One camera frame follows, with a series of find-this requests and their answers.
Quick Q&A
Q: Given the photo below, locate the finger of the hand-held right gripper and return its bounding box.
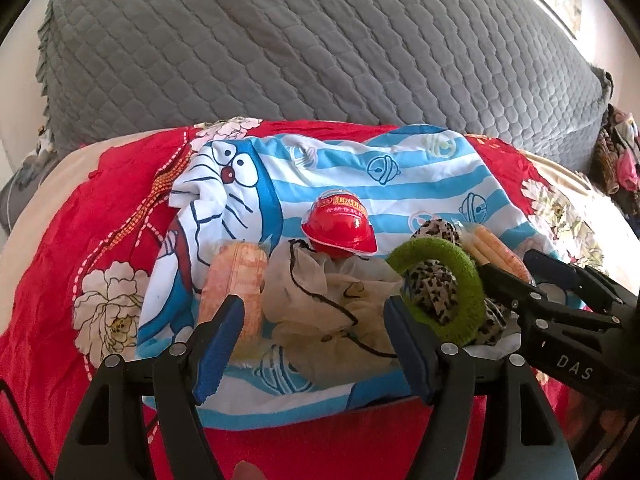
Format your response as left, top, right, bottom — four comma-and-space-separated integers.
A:
476, 261, 549, 324
521, 248, 632, 314

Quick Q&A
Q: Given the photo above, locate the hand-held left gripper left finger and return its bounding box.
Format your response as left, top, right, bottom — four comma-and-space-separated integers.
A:
54, 294, 246, 480

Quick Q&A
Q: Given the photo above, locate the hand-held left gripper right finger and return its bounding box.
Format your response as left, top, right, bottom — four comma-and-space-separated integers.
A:
382, 295, 573, 480

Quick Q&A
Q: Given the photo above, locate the orange snack packet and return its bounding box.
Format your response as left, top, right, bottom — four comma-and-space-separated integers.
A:
462, 223, 533, 286

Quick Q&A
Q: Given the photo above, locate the green fuzzy scrunchie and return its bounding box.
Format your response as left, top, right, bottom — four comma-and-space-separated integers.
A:
386, 238, 487, 345

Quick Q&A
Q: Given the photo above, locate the leopard print scrunchie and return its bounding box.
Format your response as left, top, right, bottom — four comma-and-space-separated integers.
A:
400, 218, 516, 346

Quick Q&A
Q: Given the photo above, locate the clear cracker packet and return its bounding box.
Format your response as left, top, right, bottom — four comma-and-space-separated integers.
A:
197, 239, 268, 361

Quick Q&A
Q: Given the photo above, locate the beige drawstring pouch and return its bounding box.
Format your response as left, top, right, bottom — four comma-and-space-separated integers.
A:
260, 240, 406, 386

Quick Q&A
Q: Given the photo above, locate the red toy egg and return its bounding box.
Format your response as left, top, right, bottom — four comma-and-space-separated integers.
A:
301, 186, 378, 261

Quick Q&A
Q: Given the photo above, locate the person's left hand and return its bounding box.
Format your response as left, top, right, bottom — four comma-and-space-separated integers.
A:
232, 461, 266, 480

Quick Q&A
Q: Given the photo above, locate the brown patterned clothes pile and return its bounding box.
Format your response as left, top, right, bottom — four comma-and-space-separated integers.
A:
592, 105, 640, 221

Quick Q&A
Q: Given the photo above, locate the blue striped cartoon cloth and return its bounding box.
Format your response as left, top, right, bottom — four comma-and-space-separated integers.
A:
137, 130, 586, 431

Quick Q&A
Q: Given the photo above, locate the red floral blanket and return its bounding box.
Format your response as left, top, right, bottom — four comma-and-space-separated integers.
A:
0, 117, 640, 480

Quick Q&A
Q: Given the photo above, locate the grey nightstand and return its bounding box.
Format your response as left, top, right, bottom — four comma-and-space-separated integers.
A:
0, 157, 56, 233

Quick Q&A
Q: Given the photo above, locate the small white figurine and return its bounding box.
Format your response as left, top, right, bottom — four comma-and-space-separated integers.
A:
36, 127, 57, 157

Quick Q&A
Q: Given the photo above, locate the grey quilted headboard cover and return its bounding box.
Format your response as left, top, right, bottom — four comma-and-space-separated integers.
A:
35, 0, 616, 171

